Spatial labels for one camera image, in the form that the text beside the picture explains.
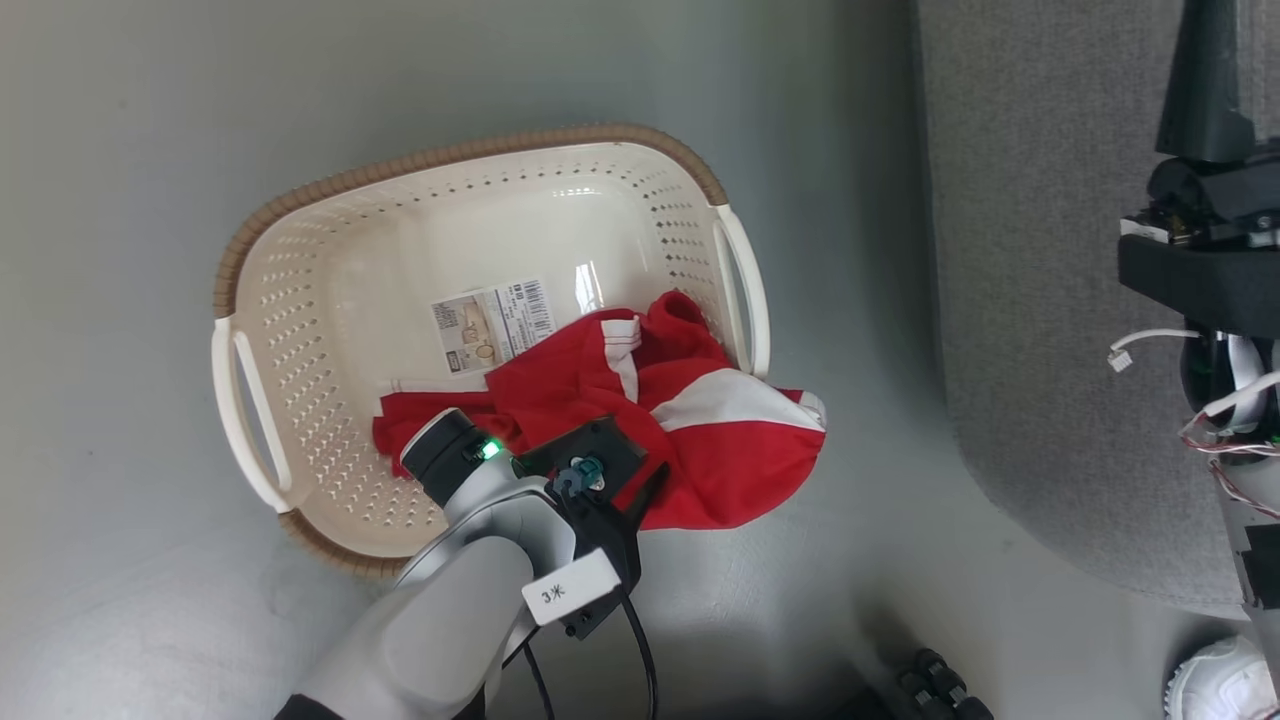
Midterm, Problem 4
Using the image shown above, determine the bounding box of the white cable with plug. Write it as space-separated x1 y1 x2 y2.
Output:
1107 328 1203 374

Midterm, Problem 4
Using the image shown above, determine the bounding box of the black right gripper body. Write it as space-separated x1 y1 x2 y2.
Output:
1143 138 1280 251

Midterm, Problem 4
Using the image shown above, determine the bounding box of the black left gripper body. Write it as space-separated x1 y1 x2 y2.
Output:
598 460 671 533

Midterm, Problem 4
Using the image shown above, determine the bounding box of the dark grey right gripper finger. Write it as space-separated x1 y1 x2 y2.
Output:
1157 0 1257 163

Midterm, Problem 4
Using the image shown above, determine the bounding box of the red and white jersey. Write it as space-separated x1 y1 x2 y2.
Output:
372 290 829 532

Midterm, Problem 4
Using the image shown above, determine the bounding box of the grey fabric couch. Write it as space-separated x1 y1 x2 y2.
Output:
915 0 1280 613

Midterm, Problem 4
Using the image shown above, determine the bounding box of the cream perforated plastic laundry basket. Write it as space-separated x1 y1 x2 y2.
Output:
210 123 773 581

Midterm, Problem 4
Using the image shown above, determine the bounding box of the red and white wire bundle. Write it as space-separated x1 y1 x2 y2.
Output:
1180 372 1280 523

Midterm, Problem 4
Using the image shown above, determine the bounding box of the white cable tag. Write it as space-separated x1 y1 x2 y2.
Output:
521 547 623 628

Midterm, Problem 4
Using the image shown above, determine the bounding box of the paper barcode label sticker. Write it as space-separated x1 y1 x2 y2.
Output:
430 278 557 377

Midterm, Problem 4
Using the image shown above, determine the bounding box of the thin black cable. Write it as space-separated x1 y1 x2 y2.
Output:
518 640 557 720
616 588 660 720

